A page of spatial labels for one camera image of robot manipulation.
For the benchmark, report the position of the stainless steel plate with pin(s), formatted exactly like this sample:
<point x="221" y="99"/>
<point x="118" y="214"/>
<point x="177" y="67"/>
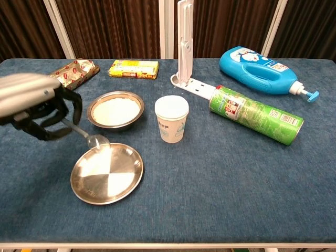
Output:
<point x="105" y="178"/>

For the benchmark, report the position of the white table frame edge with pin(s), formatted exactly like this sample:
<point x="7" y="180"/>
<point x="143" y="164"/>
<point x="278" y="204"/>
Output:
<point x="168" y="246"/>

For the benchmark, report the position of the green chip can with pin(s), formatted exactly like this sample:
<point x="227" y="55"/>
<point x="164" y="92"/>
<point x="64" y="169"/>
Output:
<point x="257" y="115"/>

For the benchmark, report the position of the blue table cloth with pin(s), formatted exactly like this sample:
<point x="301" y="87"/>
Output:
<point x="210" y="183"/>

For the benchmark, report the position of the stainless steel bowl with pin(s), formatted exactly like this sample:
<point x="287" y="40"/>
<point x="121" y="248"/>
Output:
<point x="115" y="127"/>

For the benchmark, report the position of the white slanted frame post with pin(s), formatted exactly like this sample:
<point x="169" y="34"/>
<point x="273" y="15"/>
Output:
<point x="59" y="29"/>
<point x="274" y="26"/>

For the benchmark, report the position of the brown curtain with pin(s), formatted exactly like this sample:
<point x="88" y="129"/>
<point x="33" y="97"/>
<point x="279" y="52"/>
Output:
<point x="118" y="26"/>

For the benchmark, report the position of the white paper cup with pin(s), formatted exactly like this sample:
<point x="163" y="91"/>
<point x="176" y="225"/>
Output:
<point x="172" y="128"/>

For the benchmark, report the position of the blue pump detergent bottle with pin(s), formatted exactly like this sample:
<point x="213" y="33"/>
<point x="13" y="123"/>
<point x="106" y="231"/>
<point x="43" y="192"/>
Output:
<point x="236" y="65"/>

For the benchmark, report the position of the white vertical frame post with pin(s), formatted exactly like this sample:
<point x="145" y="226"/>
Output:
<point x="166" y="29"/>

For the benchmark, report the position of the gold foil snack packet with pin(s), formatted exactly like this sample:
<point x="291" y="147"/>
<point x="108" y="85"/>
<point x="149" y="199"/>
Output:
<point x="76" y="72"/>

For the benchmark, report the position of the clear plastic spoon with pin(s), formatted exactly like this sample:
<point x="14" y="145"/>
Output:
<point x="97" y="141"/>

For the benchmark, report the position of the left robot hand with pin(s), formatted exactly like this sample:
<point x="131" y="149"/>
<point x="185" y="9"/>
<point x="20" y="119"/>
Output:
<point x="26" y="94"/>

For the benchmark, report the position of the white folding plastic rack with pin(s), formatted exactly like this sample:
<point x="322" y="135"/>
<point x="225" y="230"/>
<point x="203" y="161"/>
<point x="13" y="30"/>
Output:
<point x="185" y="39"/>

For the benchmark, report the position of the yellow cardboard box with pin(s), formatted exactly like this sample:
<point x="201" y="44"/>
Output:
<point x="134" y="68"/>

